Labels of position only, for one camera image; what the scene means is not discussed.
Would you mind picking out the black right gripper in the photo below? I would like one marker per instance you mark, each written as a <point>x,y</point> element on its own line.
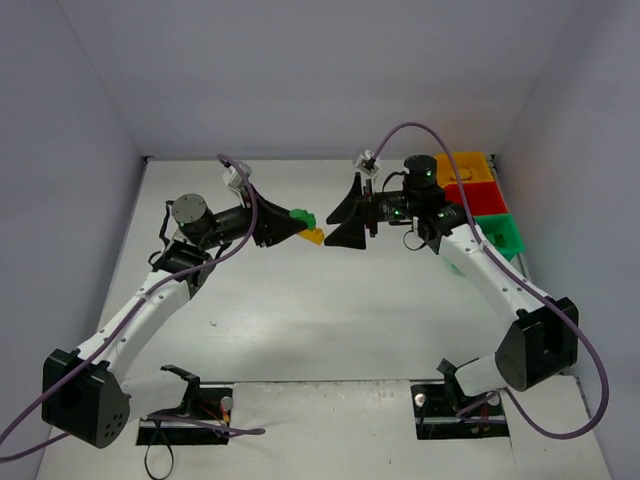
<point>371,211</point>

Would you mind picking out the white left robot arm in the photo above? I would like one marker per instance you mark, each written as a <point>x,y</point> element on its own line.
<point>89,394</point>

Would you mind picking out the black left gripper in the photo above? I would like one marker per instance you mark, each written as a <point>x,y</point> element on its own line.
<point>260,220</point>

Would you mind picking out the green red yellow lego stack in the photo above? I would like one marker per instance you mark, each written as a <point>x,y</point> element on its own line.
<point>311,232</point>

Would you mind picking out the green yellow oval lego stack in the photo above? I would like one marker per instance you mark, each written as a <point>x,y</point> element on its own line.
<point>465,175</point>

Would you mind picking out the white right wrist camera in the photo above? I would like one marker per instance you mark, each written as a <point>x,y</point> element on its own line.
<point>367,165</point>

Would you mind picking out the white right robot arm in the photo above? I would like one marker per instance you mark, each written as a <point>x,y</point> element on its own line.
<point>537,342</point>

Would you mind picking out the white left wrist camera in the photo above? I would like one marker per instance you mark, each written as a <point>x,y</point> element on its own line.
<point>234,174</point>

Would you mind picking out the yellow plastic bin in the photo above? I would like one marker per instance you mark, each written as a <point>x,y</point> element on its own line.
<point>475,161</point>

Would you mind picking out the green plastic bin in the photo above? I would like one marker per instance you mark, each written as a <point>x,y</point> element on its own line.
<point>503,234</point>

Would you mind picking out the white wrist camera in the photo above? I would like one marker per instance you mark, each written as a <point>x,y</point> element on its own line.
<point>234,174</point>
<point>367,165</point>

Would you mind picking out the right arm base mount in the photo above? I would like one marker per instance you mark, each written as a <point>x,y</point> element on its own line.
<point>436,419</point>

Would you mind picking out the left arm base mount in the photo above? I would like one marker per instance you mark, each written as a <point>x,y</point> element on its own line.
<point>213,407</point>

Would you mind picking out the red plastic bin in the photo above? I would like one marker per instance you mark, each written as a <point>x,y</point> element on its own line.
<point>484,198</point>

